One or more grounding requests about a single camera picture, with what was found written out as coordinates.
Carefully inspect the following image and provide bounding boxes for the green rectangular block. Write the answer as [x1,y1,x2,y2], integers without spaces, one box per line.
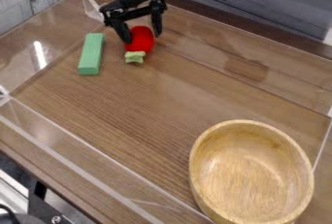
[78,33,105,76]

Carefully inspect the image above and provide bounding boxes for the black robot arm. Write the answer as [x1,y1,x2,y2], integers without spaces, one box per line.
[99,0,168,44]

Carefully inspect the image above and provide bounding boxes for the black cable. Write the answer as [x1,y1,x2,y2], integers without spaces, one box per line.
[0,203,23,224]

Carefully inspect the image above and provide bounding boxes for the black table leg bracket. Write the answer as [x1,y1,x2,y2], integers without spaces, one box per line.
[27,181,74,224]

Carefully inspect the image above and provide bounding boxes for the wooden bowl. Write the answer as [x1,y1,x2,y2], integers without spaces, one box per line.
[189,119,314,224]

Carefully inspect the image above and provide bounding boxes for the clear acrylic tray barrier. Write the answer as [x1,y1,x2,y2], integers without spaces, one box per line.
[0,0,332,224]

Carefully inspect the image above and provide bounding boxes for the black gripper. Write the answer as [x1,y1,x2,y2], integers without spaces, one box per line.
[101,0,168,44]

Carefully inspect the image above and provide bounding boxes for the red plush strawberry toy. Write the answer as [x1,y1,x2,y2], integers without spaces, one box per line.
[125,26,154,64]

